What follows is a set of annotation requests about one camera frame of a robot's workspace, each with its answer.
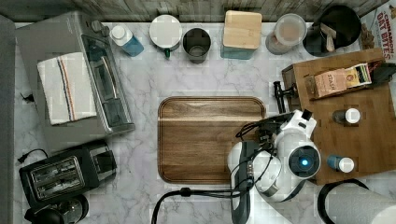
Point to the black drawer handle bar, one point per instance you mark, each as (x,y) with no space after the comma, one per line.
(280,94)

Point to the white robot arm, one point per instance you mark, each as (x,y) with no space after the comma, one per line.
(273,167)

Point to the wooden drawer cabinet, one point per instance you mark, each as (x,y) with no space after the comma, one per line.
(371,142)

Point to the wooden cutting board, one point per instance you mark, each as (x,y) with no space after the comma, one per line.
(196,134)

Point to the dark metal cup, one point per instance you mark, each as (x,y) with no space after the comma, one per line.
(196,43)

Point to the white lidded mug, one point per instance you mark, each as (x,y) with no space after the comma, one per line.
(165,32)

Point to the teal canister wooden lid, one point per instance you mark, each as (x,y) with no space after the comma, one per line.
(241,34)

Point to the blue liquid bottle white cap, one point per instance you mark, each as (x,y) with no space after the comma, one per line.
(125,39)

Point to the clear jar with lid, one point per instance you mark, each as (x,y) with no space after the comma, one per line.
(289,32)

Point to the tea bag box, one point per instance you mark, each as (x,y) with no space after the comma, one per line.
(338,81)

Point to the striped white dish towel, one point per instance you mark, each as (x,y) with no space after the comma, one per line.
(67,87)

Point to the black two-slot toaster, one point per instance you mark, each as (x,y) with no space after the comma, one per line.
(68,174)

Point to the dark bottle white cap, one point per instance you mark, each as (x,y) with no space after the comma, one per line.
(346,116)

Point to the black coffee grinder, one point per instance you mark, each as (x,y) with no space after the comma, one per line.
(71,211)

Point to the black utensil holder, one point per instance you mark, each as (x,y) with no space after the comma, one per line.
(337,27)

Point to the paper towel roll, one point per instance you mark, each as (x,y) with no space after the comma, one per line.
(351,202)

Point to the silver toaster oven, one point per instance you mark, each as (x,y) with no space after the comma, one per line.
(70,32)

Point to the cinnamon oat bites box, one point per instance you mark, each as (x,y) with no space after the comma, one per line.
(378,30)

